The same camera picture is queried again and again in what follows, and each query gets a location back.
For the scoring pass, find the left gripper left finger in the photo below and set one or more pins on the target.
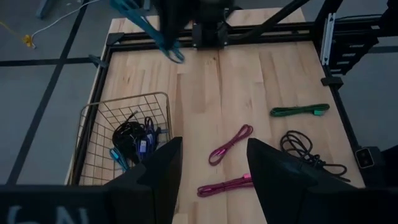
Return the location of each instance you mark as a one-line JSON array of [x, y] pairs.
[[149, 193]]

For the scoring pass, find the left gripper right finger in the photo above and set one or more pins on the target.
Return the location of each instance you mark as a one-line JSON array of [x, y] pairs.
[[286, 186]]

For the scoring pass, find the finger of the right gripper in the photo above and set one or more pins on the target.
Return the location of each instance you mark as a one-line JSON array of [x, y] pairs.
[[170, 34]]

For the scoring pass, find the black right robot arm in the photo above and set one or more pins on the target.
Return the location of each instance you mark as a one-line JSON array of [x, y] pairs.
[[214, 11]]

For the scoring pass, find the grey metal desk foot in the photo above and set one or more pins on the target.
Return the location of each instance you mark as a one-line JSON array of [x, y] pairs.
[[46, 7]]

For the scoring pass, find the black aluminium table frame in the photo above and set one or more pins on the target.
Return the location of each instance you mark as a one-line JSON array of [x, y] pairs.
[[124, 40]]

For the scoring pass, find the small square black camera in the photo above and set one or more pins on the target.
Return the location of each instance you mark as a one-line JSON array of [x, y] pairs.
[[364, 157]]

